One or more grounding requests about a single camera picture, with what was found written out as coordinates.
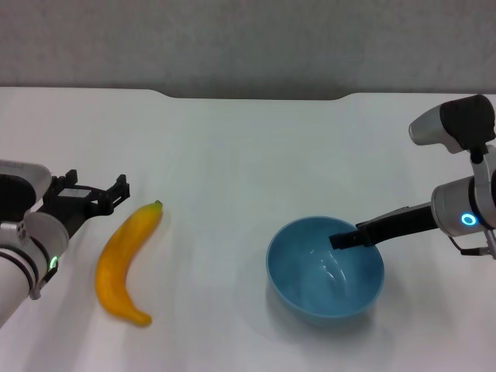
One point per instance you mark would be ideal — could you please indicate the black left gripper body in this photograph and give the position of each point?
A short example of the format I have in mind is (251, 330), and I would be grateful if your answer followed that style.
(73, 209)

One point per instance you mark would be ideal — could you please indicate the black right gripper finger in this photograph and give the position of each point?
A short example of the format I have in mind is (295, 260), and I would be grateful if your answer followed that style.
(348, 239)

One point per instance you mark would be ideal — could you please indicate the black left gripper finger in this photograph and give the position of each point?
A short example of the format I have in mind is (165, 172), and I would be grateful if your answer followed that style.
(116, 193)
(71, 177)

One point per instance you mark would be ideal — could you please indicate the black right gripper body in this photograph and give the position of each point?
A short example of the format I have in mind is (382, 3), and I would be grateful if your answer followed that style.
(403, 222)

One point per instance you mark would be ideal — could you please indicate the blue bowl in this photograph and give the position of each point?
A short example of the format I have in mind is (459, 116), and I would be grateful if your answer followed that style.
(310, 294)

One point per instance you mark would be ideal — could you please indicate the yellow banana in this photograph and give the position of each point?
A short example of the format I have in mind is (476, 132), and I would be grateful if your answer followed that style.
(116, 263)

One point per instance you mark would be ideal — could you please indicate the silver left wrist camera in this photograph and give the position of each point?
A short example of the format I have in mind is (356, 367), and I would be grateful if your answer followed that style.
(19, 182)

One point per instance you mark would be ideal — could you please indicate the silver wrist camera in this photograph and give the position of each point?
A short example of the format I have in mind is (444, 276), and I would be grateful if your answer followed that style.
(457, 124)
(19, 182)

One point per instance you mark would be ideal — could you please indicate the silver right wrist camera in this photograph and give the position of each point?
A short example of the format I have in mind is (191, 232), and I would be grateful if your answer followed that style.
(457, 124)

